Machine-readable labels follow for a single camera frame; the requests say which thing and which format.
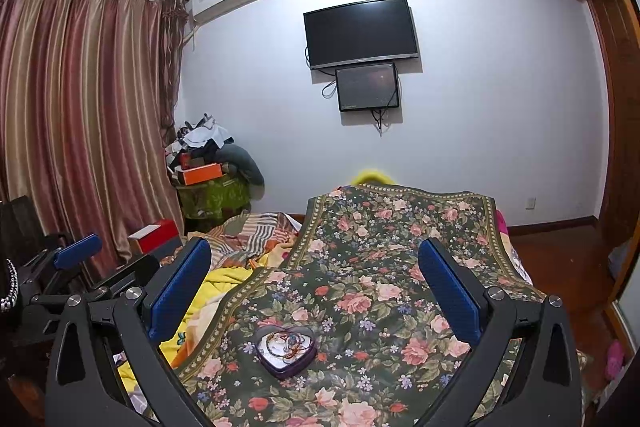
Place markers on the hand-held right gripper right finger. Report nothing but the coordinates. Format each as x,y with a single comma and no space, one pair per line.
450,292

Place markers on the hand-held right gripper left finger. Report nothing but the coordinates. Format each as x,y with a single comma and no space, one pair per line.
180,292

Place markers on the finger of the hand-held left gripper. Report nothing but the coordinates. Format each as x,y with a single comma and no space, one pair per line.
75,252
135,269

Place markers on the purple heart-shaped jewelry box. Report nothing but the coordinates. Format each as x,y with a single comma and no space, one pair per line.
285,369

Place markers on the red box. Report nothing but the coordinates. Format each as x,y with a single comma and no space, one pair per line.
157,237

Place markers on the yellow blanket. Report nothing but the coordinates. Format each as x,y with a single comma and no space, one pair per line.
225,279

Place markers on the floral blanket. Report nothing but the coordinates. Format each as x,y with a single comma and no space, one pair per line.
375,257

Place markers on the pink cloth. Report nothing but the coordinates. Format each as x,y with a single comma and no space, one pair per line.
501,222

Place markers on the green cloth covered stand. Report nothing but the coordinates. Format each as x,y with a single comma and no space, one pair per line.
215,199

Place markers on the patchwork quilt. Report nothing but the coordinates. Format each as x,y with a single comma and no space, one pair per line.
260,232

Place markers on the orange box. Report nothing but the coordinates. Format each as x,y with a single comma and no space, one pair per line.
202,174

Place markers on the yellow pillow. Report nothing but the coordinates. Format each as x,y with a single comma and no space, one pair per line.
372,177

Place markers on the pile of clothes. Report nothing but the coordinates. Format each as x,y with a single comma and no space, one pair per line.
197,142

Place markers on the striped pink curtain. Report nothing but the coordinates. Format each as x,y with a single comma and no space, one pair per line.
90,107

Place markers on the pink slippers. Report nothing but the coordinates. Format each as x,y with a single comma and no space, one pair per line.
615,359

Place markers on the small black monitor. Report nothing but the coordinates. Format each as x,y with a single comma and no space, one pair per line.
367,87

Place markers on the white wall socket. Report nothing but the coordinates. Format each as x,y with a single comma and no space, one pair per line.
531,204

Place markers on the black wall television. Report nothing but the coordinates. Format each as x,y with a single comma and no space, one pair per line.
360,32

